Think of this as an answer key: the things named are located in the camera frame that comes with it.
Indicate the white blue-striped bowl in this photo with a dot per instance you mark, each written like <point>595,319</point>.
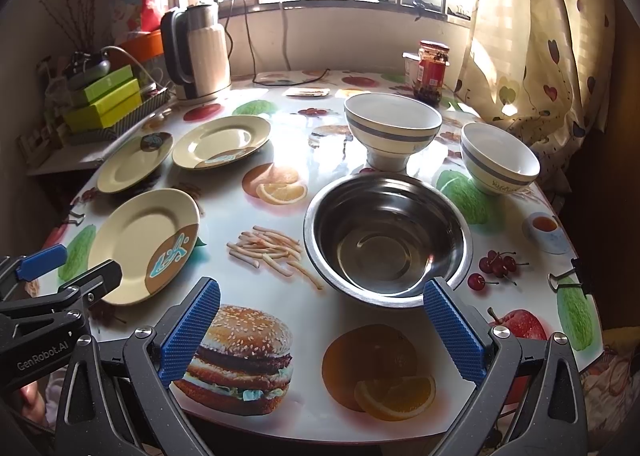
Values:
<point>391,127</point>
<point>498,163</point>

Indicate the left hand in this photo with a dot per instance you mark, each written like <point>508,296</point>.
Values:
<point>33,405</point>

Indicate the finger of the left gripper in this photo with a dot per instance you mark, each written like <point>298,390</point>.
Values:
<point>91,286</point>
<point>42,262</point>

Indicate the cream plate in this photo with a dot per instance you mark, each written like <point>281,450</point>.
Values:
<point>134,161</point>
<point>151,237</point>
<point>220,142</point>

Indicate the heart-patterned curtain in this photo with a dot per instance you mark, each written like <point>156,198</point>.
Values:
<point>540,69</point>

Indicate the white electric kettle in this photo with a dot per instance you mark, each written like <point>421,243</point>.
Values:
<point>195,52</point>

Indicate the white cup behind jar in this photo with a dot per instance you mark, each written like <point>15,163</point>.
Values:
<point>411,61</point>

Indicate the orange box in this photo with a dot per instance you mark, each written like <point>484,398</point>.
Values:
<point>145,46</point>

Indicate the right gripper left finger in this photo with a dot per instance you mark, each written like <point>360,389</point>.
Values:
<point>183,327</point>

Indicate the upper green box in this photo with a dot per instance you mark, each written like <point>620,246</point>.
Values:
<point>91,93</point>

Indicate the red-label sauce jar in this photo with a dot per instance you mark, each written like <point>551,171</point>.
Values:
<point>432,65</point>

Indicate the black binder clip right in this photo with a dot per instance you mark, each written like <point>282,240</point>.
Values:
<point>576,276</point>

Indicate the stainless steel bowl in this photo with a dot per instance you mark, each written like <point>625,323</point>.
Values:
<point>378,237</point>

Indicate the lower yellow-green box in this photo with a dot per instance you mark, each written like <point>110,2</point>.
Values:
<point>106,111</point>

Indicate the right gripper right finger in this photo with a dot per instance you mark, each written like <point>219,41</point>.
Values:
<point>466,347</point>

